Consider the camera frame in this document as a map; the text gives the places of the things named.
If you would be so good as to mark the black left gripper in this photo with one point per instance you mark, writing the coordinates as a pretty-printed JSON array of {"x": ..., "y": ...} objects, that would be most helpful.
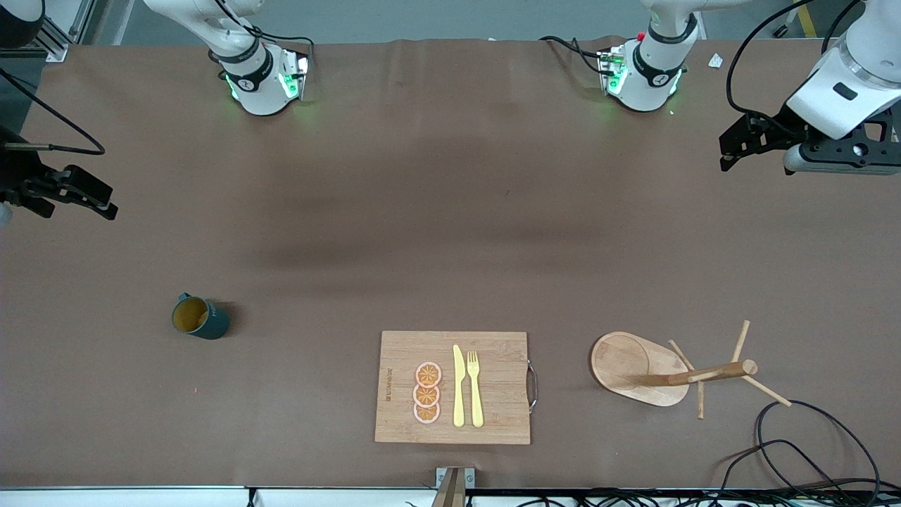
[{"x": 773, "y": 132}]

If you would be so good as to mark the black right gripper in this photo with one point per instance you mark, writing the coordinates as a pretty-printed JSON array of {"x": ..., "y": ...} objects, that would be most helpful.
[{"x": 15, "y": 171}]

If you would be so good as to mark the teal mug yellow inside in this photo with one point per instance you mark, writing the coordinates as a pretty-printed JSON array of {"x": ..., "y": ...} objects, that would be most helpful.
[{"x": 215, "y": 325}]

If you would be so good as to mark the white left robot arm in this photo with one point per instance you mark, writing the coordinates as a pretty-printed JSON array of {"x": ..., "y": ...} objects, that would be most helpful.
[{"x": 651, "y": 70}]

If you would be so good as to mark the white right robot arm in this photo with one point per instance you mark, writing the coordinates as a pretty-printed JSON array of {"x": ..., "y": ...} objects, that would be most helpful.
[{"x": 257, "y": 84}]

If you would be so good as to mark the small white tag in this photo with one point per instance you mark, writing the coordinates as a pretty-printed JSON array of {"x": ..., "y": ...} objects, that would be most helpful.
[{"x": 715, "y": 60}]

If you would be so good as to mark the wooden mug tree stand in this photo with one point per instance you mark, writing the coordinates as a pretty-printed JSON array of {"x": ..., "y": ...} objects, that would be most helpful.
[{"x": 633, "y": 370}]

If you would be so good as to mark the wooden cutting board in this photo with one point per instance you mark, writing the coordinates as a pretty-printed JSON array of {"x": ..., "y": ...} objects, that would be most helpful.
[{"x": 493, "y": 380}]

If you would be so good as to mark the yellow plastic fork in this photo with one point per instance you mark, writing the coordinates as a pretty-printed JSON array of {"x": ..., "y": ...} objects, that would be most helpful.
[{"x": 476, "y": 394}]

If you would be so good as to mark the yellow plastic knife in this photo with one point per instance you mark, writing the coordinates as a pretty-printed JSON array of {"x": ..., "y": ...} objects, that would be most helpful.
[{"x": 459, "y": 394}]

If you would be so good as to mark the orange slice toy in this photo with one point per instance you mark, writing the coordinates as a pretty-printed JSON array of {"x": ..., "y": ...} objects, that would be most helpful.
[{"x": 428, "y": 374}]

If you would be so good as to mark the aluminium frame post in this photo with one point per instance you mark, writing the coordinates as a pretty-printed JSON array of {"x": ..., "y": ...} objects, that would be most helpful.
[{"x": 58, "y": 46}]

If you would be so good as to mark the aluminium table edge bracket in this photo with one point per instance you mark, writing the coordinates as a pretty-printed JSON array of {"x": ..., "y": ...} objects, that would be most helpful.
[{"x": 470, "y": 477}]

